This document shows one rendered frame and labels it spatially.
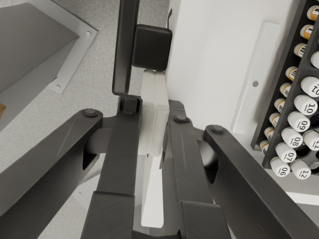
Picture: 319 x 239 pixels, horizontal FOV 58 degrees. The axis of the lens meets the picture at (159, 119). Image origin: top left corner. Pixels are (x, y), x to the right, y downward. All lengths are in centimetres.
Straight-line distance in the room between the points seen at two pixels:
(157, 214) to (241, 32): 17
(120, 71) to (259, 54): 13
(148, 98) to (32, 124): 120
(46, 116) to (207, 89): 107
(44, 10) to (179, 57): 100
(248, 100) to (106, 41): 90
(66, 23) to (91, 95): 29
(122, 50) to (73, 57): 97
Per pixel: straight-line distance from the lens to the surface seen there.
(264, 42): 28
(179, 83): 18
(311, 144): 25
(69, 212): 159
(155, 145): 16
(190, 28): 18
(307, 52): 24
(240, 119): 30
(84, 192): 144
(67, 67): 118
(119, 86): 20
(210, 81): 29
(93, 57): 116
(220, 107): 30
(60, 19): 115
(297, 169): 26
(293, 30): 26
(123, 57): 20
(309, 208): 58
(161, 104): 15
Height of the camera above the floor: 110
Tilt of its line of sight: 64 degrees down
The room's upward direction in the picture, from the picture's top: 178 degrees clockwise
